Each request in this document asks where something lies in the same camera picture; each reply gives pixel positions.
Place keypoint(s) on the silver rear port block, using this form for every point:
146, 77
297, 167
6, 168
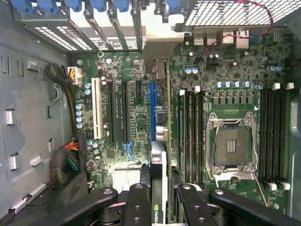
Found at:
228, 38
204, 38
242, 38

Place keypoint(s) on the black RAM slot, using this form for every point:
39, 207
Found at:
201, 136
277, 136
188, 136
195, 136
263, 136
270, 136
285, 136

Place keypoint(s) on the socket locking lever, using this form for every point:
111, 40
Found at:
261, 191

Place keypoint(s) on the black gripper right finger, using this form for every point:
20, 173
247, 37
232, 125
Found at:
195, 212

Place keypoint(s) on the open grey PC case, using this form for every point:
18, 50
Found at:
294, 141

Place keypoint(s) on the long black expansion slot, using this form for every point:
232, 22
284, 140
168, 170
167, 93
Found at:
113, 113
125, 113

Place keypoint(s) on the blue expansion slot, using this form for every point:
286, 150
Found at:
153, 106

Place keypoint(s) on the white expansion slot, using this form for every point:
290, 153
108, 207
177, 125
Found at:
97, 108

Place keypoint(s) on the short black expansion slot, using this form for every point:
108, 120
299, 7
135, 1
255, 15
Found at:
139, 90

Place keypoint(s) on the black air duct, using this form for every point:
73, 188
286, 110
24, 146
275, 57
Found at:
73, 186

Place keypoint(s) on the metal socket cover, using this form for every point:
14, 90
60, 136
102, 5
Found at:
235, 177

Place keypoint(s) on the silver chipset heatsink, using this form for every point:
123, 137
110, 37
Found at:
124, 174

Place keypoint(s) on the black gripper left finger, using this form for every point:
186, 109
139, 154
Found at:
137, 207

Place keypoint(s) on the metal slot cover blank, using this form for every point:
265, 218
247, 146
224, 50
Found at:
97, 29
117, 30
81, 35
137, 30

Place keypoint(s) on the green motherboard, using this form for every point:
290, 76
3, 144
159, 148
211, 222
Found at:
138, 110

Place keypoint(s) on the blue card retention clip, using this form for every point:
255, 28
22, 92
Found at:
48, 6
22, 5
174, 5
74, 5
121, 5
98, 5

